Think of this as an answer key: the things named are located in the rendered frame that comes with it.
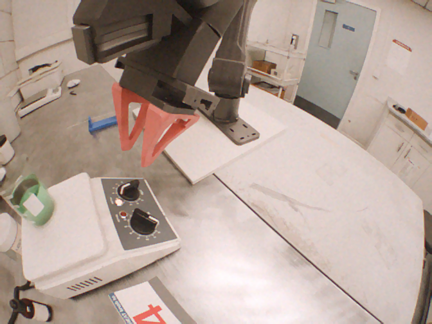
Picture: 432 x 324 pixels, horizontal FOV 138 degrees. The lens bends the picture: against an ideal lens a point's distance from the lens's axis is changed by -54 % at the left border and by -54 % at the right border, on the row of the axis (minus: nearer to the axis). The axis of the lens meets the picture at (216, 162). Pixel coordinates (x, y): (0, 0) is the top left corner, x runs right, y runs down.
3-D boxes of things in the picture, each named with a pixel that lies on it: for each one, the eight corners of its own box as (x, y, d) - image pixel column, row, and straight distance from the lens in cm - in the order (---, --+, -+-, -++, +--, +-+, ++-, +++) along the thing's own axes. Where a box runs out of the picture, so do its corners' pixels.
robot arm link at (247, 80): (251, 77, 37) (252, 70, 42) (207, 69, 38) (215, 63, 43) (245, 104, 39) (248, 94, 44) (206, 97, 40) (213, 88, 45)
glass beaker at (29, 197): (67, 198, 25) (33, 148, 21) (52, 237, 23) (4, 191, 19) (38, 194, 29) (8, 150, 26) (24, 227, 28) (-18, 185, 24)
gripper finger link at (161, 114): (139, 187, 17) (179, 89, 14) (97, 148, 21) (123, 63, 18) (176, 170, 22) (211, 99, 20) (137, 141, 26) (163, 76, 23)
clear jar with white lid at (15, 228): (19, 267, 40) (-14, 247, 35) (23, 238, 41) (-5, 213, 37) (40, 268, 35) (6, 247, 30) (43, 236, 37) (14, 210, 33)
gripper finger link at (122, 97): (133, 182, 18) (170, 85, 14) (94, 144, 22) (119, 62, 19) (171, 166, 23) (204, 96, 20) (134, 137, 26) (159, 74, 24)
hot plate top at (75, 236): (90, 173, 27) (87, 169, 26) (110, 252, 19) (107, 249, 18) (26, 204, 31) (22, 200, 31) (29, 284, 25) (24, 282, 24)
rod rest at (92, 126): (120, 117, 56) (118, 106, 54) (122, 121, 53) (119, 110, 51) (89, 126, 56) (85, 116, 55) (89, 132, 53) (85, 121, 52)
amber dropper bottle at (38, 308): (36, 315, 35) (2, 306, 31) (40, 299, 35) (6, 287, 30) (49, 325, 34) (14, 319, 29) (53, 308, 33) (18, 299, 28)
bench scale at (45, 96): (62, 97, 101) (59, 89, 100) (19, 119, 106) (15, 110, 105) (62, 89, 120) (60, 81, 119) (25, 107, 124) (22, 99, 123)
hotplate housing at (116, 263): (147, 186, 32) (137, 152, 27) (184, 249, 26) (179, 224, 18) (44, 232, 38) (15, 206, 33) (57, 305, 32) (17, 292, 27)
